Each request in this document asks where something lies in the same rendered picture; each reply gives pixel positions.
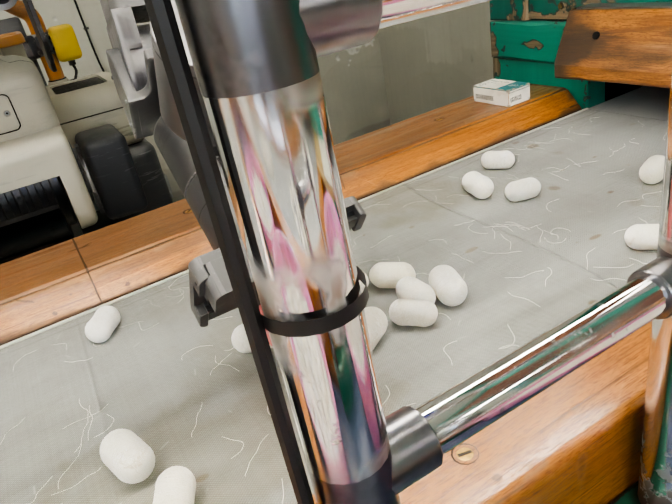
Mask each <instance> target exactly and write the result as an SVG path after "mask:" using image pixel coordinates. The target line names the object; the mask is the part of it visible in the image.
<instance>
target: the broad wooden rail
mask: <svg viewBox="0 0 672 504"><path fill-rule="evenodd" d="M580 110H582V108H581V107H580V105H579V104H578V103H577V101H576V100H575V98H574V97H573V96H572V94H571V93H570V92H569V90H568V89H566V88H564V87H556V86H547V85H539V84H531V83H530V99H529V100H526V101H524V102H521V103H519V104H516V105H513V106H511V107H505V106H499V105H493V104H488V103H482V102H476V101H474V96H471V97H468V98H465V99H462V100H460V101H457V102H454V103H451V104H448V105H446V106H443V107H440V108H437V109H434V110H432V111H429V112H426V113H423V114H420V115H418V116H415V117H412V118H409V119H406V120H404V121H401V122H398V123H395V124H392V125H390V126H387V127H384V128H381V129H378V130H376V131H373V132H370V133H367V134H364V135H362V136H359V137H356V138H353V139H350V140H348V141H345V142H342V143H339V144H336V145H334V150H335V156H336V161H337V166H338V172H339V177H340V182H341V188H342V193H343V198H344V199H345V198H347V197H350V196H354V197H355V198H356V199H357V201H358V200H361V199H363V198H366V197H368V196H371V195H373V194H376V193H378V192H381V191H383V190H385V189H388V188H390V187H393V186H395V185H398V184H400V183H403V182H405V181H408V180H410V179H413V178H415V177H417V176H420V175H422V174H425V173H427V172H430V171H432V170H435V169H437V168H440V167H442V166H445V165H447V164H449V163H452V162H454V161H457V160H459V159H462V158H464V157H467V156H469V155H472V154H474V153H477V152H479V151H481V150H484V149H486V148H489V147H491V146H494V145H496V144H499V143H501V142H504V141H506V140H509V139H511V138H513V137H516V136H518V135H521V134H523V133H526V132H528V131H531V130H533V129H536V128H538V127H541V126H543V125H545V124H548V123H550V122H553V121H555V120H558V119H560V118H563V117H565V116H568V115H570V114H573V113H575V112H578V111H580ZM210 251H213V249H212V247H211V245H210V243H209V241H208V239H207V237H206V236H205V234H204V232H203V230H202V228H201V226H200V225H199V223H198V221H197V219H196V217H195V215H194V213H193V212H192V210H191V208H190V206H189V204H188V202H187V201H186V199H182V200H180V201H177V202H174V203H171V204H168V205H166V206H163V207H160V208H157V209H154V210H152V211H149V212H146V213H143V214H140V215H138V216H135V217H132V218H129V219H126V220H124V221H121V222H118V223H115V224H112V225H110V226H107V227H104V228H101V229H98V230H96V231H93V232H90V233H87V234H84V235H82V236H79V237H76V238H73V239H70V240H68V241H65V242H62V243H59V244H56V245H54V246H51V247H48V248H45V249H42V250H40V251H37V252H34V253H31V254H28V255H26V256H23V257H20V258H17V259H14V260H12V261H9V262H6V263H3V264H0V346H1V345H4V344H6V343H9V342H11V341H14V340H16V339H19V338H21V337H23V336H26V335H28V334H31V333H33V332H36V331H38V330H41V329H43V328H46V327H48V326H51V325H53V324H55V323H58V322H60V321H63V320H65V319H68V318H70V317H73V316H75V315H78V314H80V313H83V312H85V311H87V310H90V309H92V308H95V307H97V306H100V305H102V304H105V303H107V302H110V301H112V300H115V299H117V298H119V297H122V296H124V295H127V294H129V293H132V292H134V291H137V290H139V289H142V288H144V287H147V286H149V285H151V284H154V283H156V282H159V281H161V280H164V279H166V278H169V277H171V276H174V275H176V274H179V273H181V272H184V271H186V270H188V269H189V268H188V265H189V263H190V262H191V261H192V260H193V259H194V258H196V257H198V256H200V255H203V254H205V253H208V252H210Z"/></svg>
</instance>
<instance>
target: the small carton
mask: <svg viewBox="0 0 672 504"><path fill-rule="evenodd" d="M473 93H474V101H476V102H482V103H488V104H493V105H499V106H505V107H511V106H513V105H516V104H519V103H521V102H524V101H526V100H529V99H530V83H527V82H519V81H510V80H502V79H491V80H488V81H485V82H482V83H479V84H477V85H474V86H473Z"/></svg>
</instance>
